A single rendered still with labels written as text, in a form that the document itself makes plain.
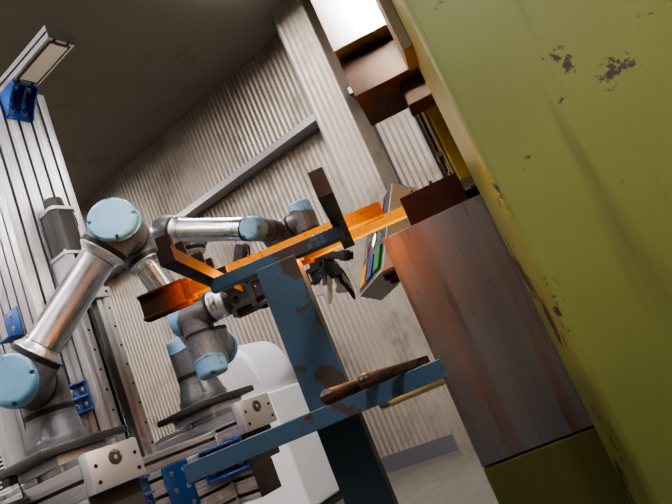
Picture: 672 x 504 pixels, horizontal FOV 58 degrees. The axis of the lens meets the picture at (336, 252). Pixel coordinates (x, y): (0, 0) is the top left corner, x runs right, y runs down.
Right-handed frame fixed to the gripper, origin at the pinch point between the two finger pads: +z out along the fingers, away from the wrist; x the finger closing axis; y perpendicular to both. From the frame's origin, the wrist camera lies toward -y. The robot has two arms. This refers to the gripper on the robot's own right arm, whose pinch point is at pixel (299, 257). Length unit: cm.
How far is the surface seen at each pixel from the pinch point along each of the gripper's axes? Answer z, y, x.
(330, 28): 29, -42, 13
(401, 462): -69, 96, -351
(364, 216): 22.2, 7.7, 38.1
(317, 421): 13, 35, 71
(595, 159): 55, 17, 48
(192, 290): -8.5, 8.3, 43.0
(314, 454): -116, 63, -299
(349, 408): 16, 35, 70
